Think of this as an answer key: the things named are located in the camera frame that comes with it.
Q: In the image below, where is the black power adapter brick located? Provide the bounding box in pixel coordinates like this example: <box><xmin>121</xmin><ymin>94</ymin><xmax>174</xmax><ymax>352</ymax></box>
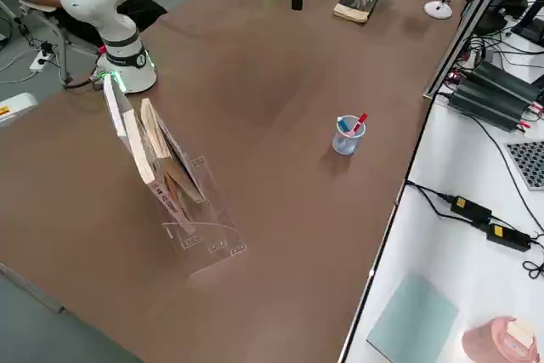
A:
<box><xmin>485</xmin><ymin>221</ymin><xmax>533</xmax><ymax>253</ymax></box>
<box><xmin>450</xmin><ymin>195</ymin><xmax>494</xmax><ymax>224</ymax></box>

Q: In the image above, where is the grey dotted calibration board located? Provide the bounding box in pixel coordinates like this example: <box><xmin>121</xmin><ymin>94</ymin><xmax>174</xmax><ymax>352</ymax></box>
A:
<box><xmin>504</xmin><ymin>139</ymin><xmax>544</xmax><ymax>191</ymax></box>

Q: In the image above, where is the red white cover book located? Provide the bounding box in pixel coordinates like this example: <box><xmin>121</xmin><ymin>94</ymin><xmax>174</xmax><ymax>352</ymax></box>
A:
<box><xmin>122</xmin><ymin>108</ymin><xmax>197</xmax><ymax>235</ymax></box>

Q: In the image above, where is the black coiled cable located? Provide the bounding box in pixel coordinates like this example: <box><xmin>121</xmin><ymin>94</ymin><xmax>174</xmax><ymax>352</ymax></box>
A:
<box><xmin>522</xmin><ymin>230</ymin><xmax>544</xmax><ymax>281</ymax></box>

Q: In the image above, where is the black finned power supply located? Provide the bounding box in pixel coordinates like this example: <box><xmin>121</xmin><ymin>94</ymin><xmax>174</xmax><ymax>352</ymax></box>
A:
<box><xmin>448</xmin><ymin>77</ymin><xmax>541</xmax><ymax>133</ymax></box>
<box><xmin>470</xmin><ymin>60</ymin><xmax>544</xmax><ymax>103</ymax></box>

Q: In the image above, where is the pink round container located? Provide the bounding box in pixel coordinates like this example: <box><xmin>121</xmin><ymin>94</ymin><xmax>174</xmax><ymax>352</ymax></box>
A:
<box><xmin>461</xmin><ymin>315</ymin><xmax>538</xmax><ymax>363</ymax></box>

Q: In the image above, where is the black adapter power cable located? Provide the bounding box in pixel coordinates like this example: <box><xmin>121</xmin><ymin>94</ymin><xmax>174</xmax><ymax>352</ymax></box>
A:
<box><xmin>405</xmin><ymin>182</ymin><xmax>458</xmax><ymax>219</ymax></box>

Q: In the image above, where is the white chair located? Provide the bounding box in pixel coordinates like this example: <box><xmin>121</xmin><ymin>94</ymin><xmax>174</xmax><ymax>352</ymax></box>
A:
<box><xmin>0</xmin><ymin>0</ymin><xmax>73</xmax><ymax>88</ymax></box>

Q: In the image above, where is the pale teal sheet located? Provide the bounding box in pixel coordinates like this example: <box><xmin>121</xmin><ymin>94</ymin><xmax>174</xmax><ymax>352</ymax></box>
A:
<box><xmin>365</xmin><ymin>271</ymin><xmax>462</xmax><ymax>363</ymax></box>

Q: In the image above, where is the large white cover book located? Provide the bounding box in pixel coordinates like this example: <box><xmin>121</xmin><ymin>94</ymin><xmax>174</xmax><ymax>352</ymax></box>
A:
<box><xmin>103</xmin><ymin>75</ymin><xmax>135</xmax><ymax>152</ymax></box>

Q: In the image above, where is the illustrated cover paperback book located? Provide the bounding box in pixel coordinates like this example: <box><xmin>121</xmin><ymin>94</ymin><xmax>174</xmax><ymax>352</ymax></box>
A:
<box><xmin>139</xmin><ymin>98</ymin><xmax>207</xmax><ymax>204</ymax></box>

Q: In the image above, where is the white floor power strip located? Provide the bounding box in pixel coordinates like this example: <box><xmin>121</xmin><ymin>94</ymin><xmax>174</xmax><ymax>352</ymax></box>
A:
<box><xmin>29</xmin><ymin>50</ymin><xmax>56</xmax><ymax>73</ymax></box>

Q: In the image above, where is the aluminium frame post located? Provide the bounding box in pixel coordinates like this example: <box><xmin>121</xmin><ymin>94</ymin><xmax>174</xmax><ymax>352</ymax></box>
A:
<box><xmin>422</xmin><ymin>0</ymin><xmax>518</xmax><ymax>100</ymax></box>

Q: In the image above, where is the clear acrylic three-tier rack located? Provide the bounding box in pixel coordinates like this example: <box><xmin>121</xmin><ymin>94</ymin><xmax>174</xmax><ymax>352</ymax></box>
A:
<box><xmin>157</xmin><ymin>124</ymin><xmax>250</xmax><ymax>278</ymax></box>

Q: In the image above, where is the white box with label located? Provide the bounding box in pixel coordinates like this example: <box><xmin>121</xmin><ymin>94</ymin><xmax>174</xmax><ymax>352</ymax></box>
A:
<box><xmin>0</xmin><ymin>91</ymin><xmax>41</xmax><ymax>128</ymax></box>

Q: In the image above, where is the red marker pen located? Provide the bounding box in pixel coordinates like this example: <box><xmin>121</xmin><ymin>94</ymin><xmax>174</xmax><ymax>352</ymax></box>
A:
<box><xmin>351</xmin><ymin>112</ymin><xmax>369</xmax><ymax>134</ymax></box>

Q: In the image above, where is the translucent blue pen cup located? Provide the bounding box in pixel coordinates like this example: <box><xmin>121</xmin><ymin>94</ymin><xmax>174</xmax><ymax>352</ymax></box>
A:
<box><xmin>331</xmin><ymin>115</ymin><xmax>366</xmax><ymax>156</ymax></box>

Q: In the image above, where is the dark book with hands cover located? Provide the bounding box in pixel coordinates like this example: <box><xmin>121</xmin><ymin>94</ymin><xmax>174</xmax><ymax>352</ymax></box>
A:
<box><xmin>332</xmin><ymin>0</ymin><xmax>383</xmax><ymax>26</ymax></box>

